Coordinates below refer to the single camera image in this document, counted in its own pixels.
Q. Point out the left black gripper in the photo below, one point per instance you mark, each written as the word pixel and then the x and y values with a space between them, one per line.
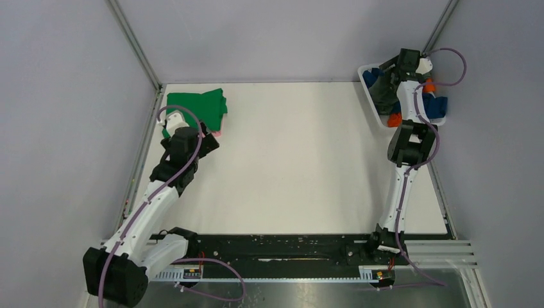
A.
pixel 209 144

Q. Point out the grey t-shirt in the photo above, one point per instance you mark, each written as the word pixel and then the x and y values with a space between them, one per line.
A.
pixel 382 92

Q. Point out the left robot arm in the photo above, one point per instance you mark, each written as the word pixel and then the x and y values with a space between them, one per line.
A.
pixel 122 268

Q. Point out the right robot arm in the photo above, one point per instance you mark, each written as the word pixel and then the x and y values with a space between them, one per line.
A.
pixel 408 150

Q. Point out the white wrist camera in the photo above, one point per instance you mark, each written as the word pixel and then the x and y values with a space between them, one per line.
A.
pixel 425 66
pixel 171 123

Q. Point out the folded green t-shirt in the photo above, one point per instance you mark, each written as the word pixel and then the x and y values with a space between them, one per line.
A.
pixel 209 107

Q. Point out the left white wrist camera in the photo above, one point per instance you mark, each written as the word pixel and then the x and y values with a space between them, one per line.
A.
pixel 171 123

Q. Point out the blue t-shirt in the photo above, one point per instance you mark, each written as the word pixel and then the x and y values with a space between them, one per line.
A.
pixel 368 80

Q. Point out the orange t-shirt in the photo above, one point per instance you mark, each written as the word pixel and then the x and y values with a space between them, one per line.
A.
pixel 431 106

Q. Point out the white plastic basket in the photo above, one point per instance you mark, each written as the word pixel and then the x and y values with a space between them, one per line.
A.
pixel 398 94

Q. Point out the white slotted cable duct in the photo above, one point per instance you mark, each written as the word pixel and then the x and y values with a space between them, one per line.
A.
pixel 363 275

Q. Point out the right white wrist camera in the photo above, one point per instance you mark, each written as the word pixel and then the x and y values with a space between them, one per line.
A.
pixel 425 66

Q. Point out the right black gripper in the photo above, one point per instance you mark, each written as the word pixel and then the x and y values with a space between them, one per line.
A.
pixel 396 66

